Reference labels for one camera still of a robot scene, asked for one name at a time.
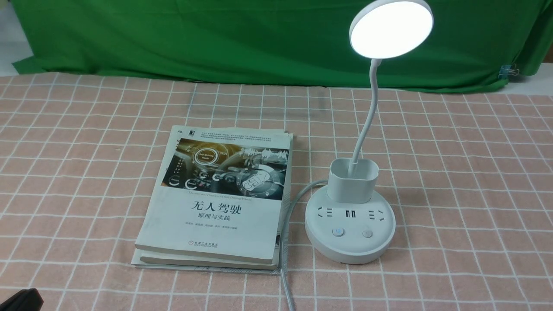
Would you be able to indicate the white desk lamp with sockets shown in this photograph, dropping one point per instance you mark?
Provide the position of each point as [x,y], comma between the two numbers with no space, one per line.
[347,220]

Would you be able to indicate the black object at corner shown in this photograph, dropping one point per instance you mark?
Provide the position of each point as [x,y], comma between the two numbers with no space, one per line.
[24,300]

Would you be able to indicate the bottom white book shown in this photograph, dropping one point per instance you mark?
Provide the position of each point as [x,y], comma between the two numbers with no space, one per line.
[155,260]

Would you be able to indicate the pink checkered tablecloth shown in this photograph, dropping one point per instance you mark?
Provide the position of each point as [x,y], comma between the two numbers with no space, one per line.
[469,178]

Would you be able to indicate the blue binder clip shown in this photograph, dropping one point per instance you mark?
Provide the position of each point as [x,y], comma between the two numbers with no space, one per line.
[507,71]

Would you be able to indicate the top self-driving textbook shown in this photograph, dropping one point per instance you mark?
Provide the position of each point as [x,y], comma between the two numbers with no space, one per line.
[221,193]

